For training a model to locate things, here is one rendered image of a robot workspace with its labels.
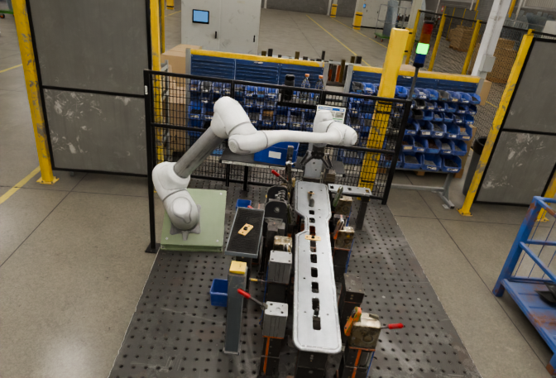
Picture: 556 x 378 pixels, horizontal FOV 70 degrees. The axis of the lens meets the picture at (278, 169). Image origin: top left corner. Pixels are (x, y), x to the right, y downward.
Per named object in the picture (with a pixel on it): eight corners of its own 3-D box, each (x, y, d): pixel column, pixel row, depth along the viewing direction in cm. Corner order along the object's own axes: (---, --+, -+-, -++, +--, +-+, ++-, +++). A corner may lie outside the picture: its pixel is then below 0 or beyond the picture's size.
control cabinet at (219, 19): (180, 83, 863) (180, -43, 759) (185, 78, 911) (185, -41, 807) (253, 90, 874) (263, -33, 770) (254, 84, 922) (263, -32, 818)
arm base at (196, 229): (169, 241, 232) (168, 239, 227) (170, 205, 241) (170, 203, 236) (200, 240, 235) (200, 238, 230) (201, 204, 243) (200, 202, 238)
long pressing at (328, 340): (350, 356, 144) (350, 353, 144) (289, 349, 145) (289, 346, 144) (327, 184, 269) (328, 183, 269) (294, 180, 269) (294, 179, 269)
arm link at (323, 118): (308, 134, 233) (324, 141, 224) (311, 108, 226) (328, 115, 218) (319, 131, 240) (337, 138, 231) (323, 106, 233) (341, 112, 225)
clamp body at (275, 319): (280, 384, 163) (290, 319, 148) (253, 380, 163) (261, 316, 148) (281, 363, 172) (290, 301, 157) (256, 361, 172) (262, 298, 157)
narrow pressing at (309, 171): (319, 179, 274) (328, 132, 260) (304, 176, 274) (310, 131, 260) (319, 178, 275) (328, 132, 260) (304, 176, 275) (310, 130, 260)
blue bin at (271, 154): (294, 167, 280) (297, 150, 274) (252, 160, 283) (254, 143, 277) (297, 158, 295) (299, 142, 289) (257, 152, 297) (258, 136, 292)
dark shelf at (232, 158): (344, 178, 280) (345, 174, 278) (218, 163, 280) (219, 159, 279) (342, 165, 300) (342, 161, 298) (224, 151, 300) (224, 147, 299)
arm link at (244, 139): (271, 141, 193) (258, 119, 197) (242, 148, 182) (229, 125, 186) (260, 155, 203) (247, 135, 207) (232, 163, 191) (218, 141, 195)
